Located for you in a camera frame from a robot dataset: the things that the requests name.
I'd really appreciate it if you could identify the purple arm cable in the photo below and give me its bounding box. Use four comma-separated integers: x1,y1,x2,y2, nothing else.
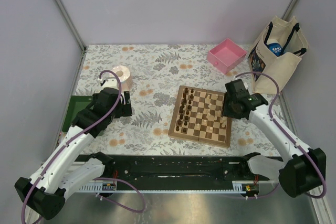
20,69,123,224
235,71,328,198

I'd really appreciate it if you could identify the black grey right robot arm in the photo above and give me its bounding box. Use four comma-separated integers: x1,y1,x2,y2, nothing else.
222,79,327,198

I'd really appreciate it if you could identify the pink open box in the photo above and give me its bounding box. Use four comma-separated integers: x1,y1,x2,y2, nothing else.
207,38,246,74

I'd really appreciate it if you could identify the wooden chess board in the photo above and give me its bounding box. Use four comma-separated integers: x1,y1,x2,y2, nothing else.
169,86,232,148

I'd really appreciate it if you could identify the blue white bottle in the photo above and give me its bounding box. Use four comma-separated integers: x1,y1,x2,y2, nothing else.
266,39,282,57

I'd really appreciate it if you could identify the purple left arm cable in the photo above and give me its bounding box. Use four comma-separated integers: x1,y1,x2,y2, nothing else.
20,69,123,224

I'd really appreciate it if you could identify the cream canvas tote bag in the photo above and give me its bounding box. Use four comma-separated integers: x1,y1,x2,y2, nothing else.
248,16,308,94

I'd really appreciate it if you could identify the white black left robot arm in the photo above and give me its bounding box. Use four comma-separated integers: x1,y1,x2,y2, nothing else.
14,88,132,220

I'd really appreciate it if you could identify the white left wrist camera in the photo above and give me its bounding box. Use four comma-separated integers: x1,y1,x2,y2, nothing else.
97,77,119,92

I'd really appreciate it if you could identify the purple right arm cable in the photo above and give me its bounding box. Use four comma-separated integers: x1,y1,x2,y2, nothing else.
235,71,328,198

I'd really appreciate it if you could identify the green open box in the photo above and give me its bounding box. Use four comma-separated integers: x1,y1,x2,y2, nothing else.
61,95,93,132

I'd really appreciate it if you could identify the peach toilet paper roll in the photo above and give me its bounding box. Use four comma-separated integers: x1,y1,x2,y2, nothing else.
112,65,133,91

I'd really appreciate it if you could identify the floral table mat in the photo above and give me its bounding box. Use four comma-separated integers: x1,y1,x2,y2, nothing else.
73,45,278,156

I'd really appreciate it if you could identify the white chess king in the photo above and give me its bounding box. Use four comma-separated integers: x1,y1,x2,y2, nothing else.
220,117,227,127

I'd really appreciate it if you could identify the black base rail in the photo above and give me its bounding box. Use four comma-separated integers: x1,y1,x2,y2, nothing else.
76,153,266,190

